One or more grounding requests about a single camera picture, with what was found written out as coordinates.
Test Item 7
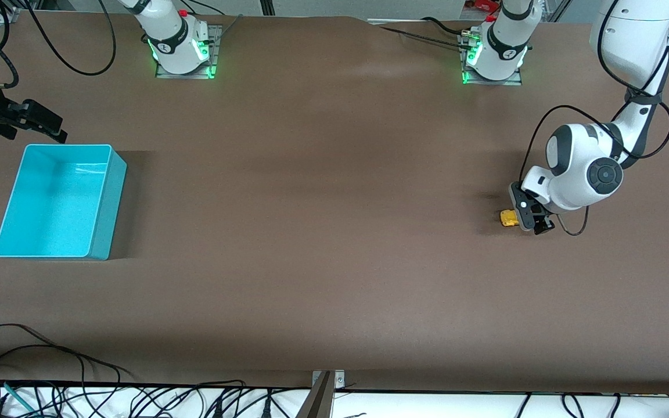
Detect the black looping table cable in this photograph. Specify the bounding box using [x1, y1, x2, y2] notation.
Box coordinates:
[0, 345, 123, 401]

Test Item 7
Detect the dark metal post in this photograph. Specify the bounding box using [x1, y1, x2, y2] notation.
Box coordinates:
[295, 372, 335, 418]

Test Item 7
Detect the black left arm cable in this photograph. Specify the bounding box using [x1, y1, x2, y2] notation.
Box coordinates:
[519, 0, 669, 236]

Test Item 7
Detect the black base cable bundle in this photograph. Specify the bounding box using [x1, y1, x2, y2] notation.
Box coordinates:
[378, 16, 470, 51]

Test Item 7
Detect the black arcing table cable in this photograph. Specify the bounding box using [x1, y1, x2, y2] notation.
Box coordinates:
[0, 323, 133, 377]

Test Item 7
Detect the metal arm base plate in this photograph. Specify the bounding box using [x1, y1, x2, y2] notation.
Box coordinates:
[155, 24, 222, 80]
[461, 32, 523, 87]

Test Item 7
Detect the teal cable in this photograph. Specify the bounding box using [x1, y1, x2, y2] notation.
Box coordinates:
[2, 382, 36, 410]

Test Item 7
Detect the short black arm cable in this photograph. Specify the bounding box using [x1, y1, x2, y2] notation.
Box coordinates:
[0, 0, 21, 91]

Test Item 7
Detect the turquoise plastic bin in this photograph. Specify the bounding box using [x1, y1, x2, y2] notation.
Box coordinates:
[0, 143, 128, 261]

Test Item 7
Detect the long looping black cable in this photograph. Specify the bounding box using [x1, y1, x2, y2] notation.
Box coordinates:
[20, 0, 118, 77]

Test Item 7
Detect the small metal bracket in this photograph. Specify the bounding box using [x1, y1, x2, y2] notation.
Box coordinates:
[311, 369, 346, 390]

